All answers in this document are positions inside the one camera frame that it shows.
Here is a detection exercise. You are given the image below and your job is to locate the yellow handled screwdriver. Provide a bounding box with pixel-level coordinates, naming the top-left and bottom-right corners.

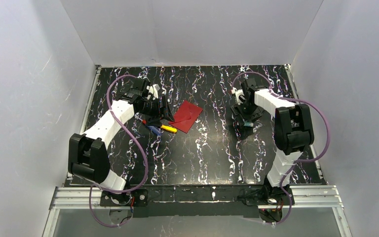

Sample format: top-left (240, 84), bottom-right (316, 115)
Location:
top-left (159, 125), bottom-right (178, 133)

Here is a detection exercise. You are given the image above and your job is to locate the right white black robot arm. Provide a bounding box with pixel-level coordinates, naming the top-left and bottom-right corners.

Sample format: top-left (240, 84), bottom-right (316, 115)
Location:
top-left (231, 79), bottom-right (314, 188)

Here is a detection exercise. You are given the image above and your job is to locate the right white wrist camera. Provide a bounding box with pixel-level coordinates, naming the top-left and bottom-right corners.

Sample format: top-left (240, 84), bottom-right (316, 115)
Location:
top-left (231, 87), bottom-right (250, 105)

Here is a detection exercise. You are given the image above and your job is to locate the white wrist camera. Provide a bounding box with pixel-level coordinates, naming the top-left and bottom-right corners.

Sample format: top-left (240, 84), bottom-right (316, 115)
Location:
top-left (146, 84), bottom-right (161, 101)
top-left (231, 87), bottom-right (250, 105)

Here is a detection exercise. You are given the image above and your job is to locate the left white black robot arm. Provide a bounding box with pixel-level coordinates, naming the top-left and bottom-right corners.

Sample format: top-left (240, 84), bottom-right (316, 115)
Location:
top-left (68, 76), bottom-right (174, 194)

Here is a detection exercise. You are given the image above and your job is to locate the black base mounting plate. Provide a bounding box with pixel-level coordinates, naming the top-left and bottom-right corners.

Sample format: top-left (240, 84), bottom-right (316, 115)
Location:
top-left (100, 185), bottom-right (295, 218)

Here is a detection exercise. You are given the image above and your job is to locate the aluminium frame rail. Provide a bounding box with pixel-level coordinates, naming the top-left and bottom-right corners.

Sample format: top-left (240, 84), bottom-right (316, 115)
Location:
top-left (42, 185), bottom-right (352, 237)

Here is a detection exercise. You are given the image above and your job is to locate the red envelope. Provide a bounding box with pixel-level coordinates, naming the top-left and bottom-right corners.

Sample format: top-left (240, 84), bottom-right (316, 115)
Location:
top-left (169, 100), bottom-right (203, 133)

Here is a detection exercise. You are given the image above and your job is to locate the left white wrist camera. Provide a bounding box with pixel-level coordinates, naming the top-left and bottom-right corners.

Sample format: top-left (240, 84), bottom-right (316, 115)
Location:
top-left (146, 84), bottom-right (161, 101)

